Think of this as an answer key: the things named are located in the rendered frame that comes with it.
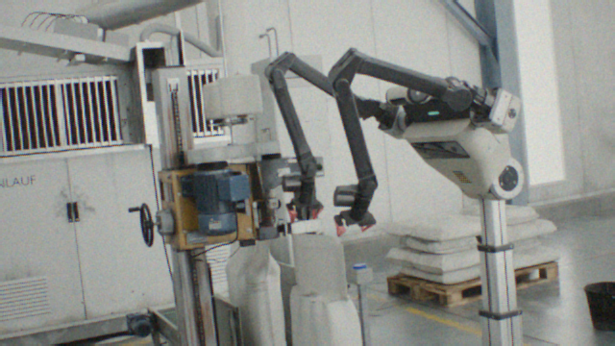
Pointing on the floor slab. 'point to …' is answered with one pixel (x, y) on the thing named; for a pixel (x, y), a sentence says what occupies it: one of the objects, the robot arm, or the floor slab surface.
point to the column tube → (183, 275)
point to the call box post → (363, 314)
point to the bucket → (602, 305)
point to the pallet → (449, 297)
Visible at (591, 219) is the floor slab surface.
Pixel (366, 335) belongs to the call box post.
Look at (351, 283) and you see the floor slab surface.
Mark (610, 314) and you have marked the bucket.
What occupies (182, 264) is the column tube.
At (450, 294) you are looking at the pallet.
